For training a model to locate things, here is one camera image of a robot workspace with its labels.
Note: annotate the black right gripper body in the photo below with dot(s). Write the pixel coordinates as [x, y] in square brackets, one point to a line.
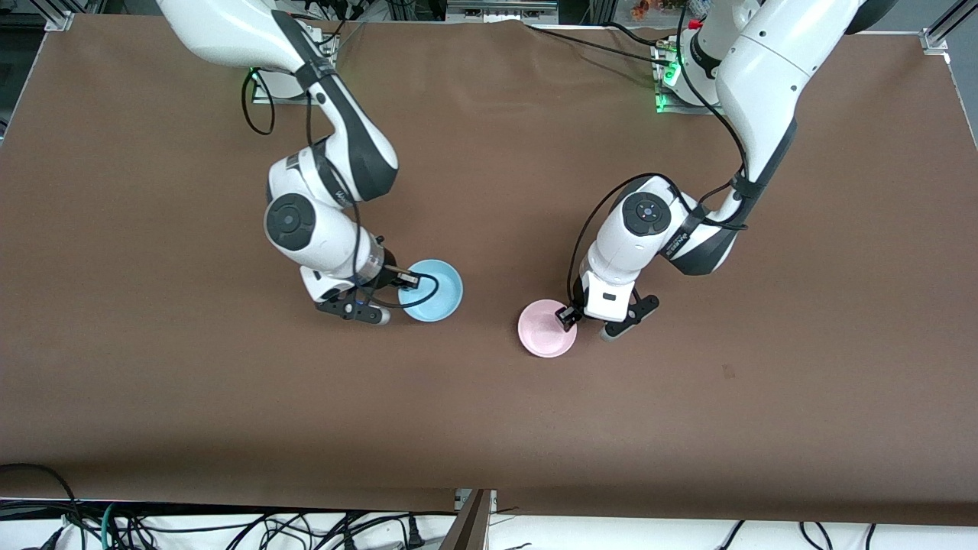
[390, 271]

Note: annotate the pink bowl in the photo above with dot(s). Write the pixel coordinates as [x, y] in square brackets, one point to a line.
[542, 332]

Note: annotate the blue bowl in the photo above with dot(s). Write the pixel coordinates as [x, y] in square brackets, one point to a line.
[447, 302]

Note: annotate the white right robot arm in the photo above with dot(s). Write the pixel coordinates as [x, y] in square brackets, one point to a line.
[321, 237]

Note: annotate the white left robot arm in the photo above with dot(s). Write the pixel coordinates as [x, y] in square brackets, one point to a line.
[626, 252]

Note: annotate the brown table cover sheet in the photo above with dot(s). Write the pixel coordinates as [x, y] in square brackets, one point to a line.
[497, 428]

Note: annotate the brown wooden beam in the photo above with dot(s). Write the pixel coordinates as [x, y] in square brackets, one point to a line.
[467, 531]

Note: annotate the black power plug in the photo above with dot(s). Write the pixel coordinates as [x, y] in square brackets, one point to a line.
[415, 533]

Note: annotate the orange background object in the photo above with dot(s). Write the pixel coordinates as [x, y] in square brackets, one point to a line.
[648, 8]

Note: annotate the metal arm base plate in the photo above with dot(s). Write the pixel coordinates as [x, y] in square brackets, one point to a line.
[267, 96]
[672, 109]

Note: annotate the aluminium table corner bracket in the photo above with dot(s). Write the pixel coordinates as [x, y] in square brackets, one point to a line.
[59, 21]
[937, 40]

